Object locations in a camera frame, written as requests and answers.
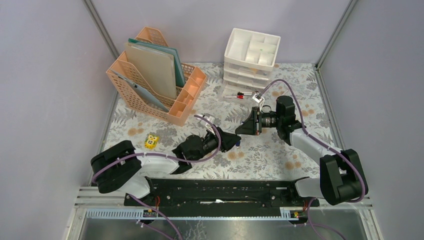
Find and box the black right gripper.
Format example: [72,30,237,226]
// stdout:
[235,107,282,136]

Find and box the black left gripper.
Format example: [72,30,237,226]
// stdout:
[191,124,242,163]

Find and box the red cap whiteboard marker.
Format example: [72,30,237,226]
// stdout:
[223,95,245,99]

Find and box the white plastic drawer unit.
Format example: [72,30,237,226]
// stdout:
[218,28,281,104]

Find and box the teal file folder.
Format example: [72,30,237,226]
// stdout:
[128,38,186,88]

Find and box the beige file folder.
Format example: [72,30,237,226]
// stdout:
[124,42,177,100]

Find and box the light blue clipboard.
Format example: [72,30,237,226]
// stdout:
[109,68,169,113]

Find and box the black cap whiteboard marker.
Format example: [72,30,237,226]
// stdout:
[237,92,254,98]

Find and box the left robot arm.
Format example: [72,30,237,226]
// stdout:
[90,127,241,206]

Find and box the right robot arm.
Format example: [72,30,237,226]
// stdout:
[235,95,369,206]

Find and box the floral patterned table mat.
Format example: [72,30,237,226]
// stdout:
[96,62,345,182]

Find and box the yellow owl eraser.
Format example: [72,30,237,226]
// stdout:
[144,134,160,150]

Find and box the orange plastic file organizer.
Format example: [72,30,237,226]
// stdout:
[106,27,207,127]

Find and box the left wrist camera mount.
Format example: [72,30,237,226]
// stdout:
[199,114,216,128]

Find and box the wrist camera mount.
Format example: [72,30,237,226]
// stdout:
[252,92,265,111]
[199,114,216,128]

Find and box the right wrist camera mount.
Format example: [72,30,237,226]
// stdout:
[252,92,265,111]

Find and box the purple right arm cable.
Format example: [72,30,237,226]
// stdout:
[258,78,367,240]

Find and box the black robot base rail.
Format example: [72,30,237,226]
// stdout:
[124,178,312,218]

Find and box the right aluminium frame post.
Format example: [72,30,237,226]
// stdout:
[315,0,359,71]

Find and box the aluminium frame post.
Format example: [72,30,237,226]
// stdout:
[315,0,359,71]
[82,0,120,59]

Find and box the left aluminium frame post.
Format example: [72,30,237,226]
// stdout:
[82,0,120,59]

